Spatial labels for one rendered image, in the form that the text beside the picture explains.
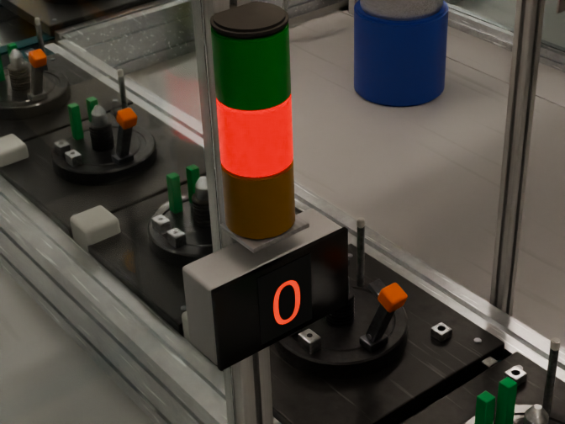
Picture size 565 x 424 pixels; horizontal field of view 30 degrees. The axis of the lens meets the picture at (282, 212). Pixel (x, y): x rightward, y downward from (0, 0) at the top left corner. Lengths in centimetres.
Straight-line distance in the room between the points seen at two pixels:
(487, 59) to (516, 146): 88
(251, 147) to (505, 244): 51
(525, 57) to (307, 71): 91
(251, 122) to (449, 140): 102
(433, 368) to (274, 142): 43
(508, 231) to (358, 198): 43
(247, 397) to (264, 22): 33
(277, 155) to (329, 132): 100
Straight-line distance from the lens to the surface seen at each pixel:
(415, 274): 122
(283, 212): 73
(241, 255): 75
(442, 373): 107
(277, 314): 77
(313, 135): 170
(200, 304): 75
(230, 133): 70
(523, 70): 105
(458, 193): 155
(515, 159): 110
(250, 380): 86
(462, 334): 111
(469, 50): 200
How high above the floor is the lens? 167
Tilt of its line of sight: 33 degrees down
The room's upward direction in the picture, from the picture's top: 2 degrees counter-clockwise
